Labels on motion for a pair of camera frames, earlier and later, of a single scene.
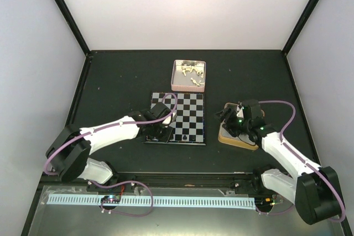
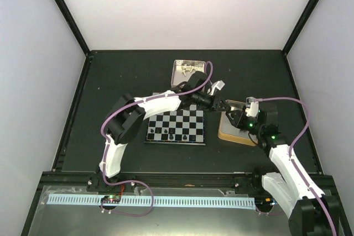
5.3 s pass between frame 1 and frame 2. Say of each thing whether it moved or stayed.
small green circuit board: stayed
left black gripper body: moved
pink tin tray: stayed
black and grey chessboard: stayed
